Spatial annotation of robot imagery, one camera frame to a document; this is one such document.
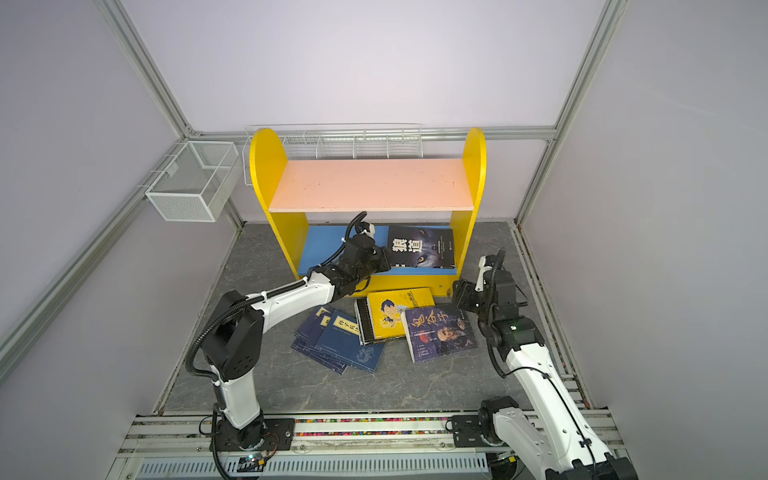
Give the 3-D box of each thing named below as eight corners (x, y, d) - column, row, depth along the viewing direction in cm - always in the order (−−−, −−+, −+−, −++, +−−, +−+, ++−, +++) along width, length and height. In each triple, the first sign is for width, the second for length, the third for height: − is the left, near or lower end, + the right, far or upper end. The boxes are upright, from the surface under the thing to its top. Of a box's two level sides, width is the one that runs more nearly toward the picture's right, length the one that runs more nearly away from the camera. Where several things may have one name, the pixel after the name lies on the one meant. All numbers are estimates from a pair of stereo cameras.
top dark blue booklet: (316, 353, 89) (312, 347, 85) (335, 316, 96) (333, 309, 93) (374, 375, 85) (373, 370, 81) (390, 335, 92) (389, 328, 88)
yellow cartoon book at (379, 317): (361, 350, 89) (359, 341, 84) (356, 309, 98) (353, 299, 93) (440, 333, 92) (442, 324, 87) (428, 295, 101) (429, 285, 96)
